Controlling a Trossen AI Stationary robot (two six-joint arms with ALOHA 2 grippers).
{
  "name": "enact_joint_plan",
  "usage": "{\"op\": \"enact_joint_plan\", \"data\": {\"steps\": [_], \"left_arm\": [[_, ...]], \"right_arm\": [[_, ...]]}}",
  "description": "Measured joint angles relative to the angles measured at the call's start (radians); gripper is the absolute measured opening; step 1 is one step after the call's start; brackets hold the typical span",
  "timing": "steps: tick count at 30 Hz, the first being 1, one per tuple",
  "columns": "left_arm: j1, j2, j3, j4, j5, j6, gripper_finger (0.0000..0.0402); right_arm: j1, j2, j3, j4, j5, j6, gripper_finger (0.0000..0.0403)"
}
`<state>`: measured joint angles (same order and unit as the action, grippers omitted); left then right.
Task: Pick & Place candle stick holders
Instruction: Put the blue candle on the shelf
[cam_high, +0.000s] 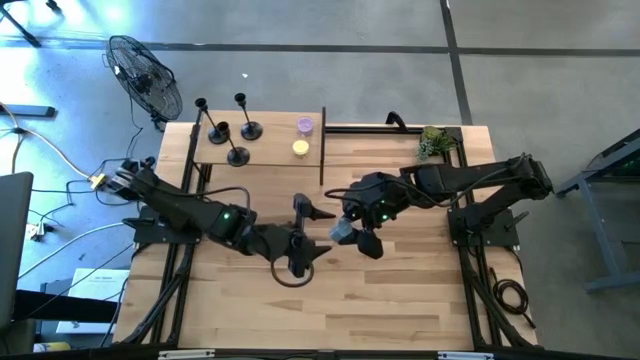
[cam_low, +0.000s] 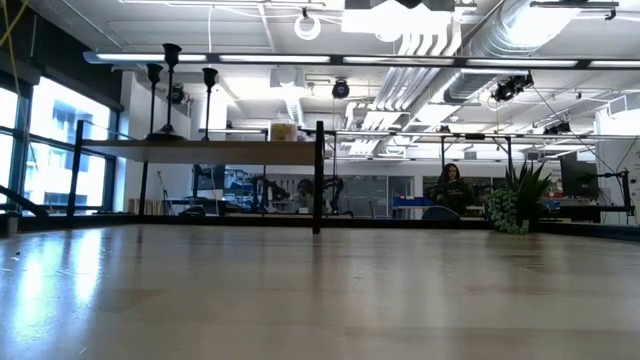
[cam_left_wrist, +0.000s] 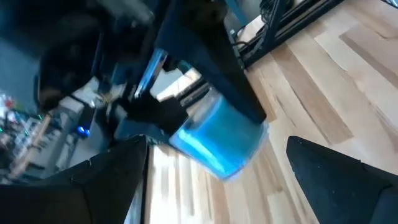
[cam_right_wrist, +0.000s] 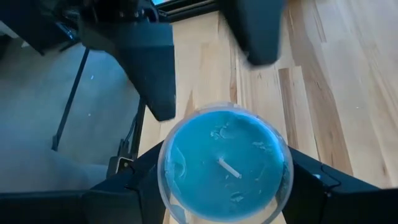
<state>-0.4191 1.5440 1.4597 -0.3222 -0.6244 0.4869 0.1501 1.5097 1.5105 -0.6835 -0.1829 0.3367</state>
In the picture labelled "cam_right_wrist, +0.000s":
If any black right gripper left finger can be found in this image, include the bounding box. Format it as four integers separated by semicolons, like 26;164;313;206
0;141;167;224

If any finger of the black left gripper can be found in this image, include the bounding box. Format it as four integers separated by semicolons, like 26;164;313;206
79;21;177;123
217;0;285;67

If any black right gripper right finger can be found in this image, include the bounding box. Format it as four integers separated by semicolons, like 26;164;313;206
281;147;398;224

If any thin black floor strut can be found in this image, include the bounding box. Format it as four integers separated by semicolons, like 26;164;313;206
51;46;91;152

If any black frame bracket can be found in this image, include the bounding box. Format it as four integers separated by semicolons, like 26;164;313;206
106;98;147;180

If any black table frame rail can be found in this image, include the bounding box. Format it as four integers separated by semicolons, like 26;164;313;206
152;0;220;23

